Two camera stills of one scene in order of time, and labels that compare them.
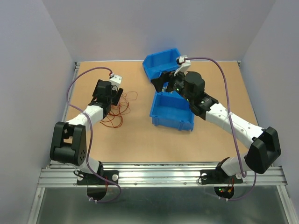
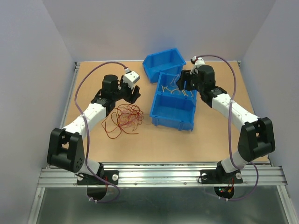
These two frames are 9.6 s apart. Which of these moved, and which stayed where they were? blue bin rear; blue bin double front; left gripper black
Moved: left gripper black
Stayed: blue bin double front; blue bin rear
